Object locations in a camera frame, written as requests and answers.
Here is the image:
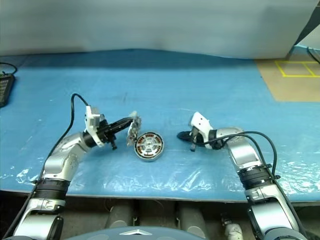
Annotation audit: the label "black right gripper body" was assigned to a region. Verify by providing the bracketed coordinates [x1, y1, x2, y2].
[189, 127, 205, 152]

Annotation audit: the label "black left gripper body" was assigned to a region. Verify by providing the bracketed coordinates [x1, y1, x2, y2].
[98, 118, 118, 151]

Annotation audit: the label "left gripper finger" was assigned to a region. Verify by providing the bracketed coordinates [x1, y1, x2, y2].
[112, 122, 133, 135]
[109, 116, 135, 129]

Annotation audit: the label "silver finned motor lid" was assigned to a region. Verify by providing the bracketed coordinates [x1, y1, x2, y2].
[126, 111, 143, 148]

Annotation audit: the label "silver spoked rotor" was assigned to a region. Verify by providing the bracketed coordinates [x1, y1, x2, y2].
[138, 134, 161, 157]

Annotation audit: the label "silver motor housing copper windings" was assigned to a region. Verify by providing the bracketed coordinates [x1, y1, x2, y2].
[134, 131, 165, 164]

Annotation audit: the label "clear plastic film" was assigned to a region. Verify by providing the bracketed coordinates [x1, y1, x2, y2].
[14, 149, 320, 198]

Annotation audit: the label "blue table cover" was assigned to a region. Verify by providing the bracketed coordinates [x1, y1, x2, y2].
[0, 48, 320, 201]

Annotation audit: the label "grey rounded cylinder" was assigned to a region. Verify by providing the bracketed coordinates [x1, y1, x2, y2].
[106, 204, 137, 230]
[178, 206, 208, 238]

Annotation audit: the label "white rounded object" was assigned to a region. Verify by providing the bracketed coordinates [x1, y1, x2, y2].
[221, 213, 243, 240]

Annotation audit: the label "white backdrop board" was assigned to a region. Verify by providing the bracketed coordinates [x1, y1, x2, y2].
[0, 0, 317, 60]

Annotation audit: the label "grey robot torso with logo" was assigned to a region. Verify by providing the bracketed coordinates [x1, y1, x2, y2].
[64, 226, 218, 240]

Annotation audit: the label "black keypad device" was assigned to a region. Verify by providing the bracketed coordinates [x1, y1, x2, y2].
[0, 73, 15, 108]

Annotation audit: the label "brown cardboard sheet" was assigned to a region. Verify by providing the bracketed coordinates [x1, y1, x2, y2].
[254, 46, 320, 102]

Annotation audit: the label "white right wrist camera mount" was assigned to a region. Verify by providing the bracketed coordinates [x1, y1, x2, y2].
[187, 111, 216, 149]

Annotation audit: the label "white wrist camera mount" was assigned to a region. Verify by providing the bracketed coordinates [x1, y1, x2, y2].
[84, 105, 105, 148]
[187, 111, 216, 149]

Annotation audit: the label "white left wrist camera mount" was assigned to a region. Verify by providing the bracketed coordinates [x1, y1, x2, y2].
[84, 105, 105, 148]

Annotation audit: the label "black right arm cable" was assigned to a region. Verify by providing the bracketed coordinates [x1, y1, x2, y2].
[204, 131, 308, 240]

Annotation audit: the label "black keypad device cable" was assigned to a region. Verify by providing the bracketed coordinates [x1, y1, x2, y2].
[0, 62, 18, 76]

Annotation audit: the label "thin black background cable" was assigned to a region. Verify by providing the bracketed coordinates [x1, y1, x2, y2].
[306, 46, 320, 63]

